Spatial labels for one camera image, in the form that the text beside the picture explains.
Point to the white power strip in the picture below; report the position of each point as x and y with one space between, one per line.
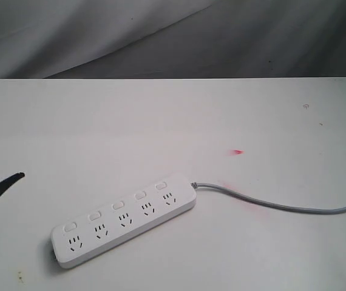
86 236

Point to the grey backdrop cloth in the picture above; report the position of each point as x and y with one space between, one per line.
172 39

